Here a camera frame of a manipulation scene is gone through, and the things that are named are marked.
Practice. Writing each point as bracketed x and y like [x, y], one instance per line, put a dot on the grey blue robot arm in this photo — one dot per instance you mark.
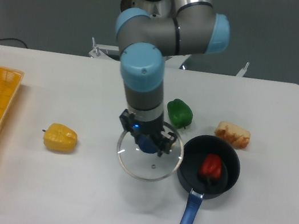
[147, 33]

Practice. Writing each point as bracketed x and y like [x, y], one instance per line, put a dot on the green bell pepper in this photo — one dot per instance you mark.
[180, 114]

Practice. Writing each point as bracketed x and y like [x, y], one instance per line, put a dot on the red bell pepper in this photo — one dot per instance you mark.
[211, 169]

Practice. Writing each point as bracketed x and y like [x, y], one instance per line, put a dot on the yellow bell pepper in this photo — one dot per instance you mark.
[60, 138]

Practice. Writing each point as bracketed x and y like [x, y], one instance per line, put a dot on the glass pot lid blue knob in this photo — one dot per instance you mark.
[150, 166]

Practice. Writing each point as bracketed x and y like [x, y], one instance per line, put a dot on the dark pot blue handle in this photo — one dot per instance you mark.
[197, 153]

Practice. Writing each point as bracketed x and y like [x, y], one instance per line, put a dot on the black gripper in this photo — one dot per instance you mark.
[148, 135]

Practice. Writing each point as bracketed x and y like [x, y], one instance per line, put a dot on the toasted bread piece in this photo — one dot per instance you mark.
[233, 134]

